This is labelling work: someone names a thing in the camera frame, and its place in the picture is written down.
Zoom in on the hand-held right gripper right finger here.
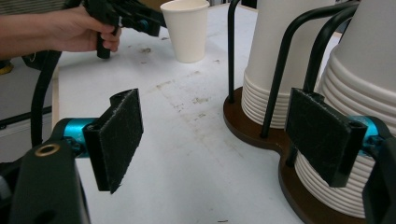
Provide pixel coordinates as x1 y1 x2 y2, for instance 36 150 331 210
285 87 389 189

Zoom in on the tall stack of paper cups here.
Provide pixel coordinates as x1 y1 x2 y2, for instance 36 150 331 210
293 0 396 219

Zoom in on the left hand-held gripper black cable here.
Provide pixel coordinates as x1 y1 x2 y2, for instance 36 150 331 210
30 49 64 148

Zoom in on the black wire cup holder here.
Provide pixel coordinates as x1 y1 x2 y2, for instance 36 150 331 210
222 0 376 224

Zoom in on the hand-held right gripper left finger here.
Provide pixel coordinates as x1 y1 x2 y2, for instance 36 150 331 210
63 88 145 195

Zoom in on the single white paper cup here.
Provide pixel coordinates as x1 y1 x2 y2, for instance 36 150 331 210
160 0 210 64

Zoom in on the short stack of paper cups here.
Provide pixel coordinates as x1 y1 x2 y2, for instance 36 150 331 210
241 0 341 131

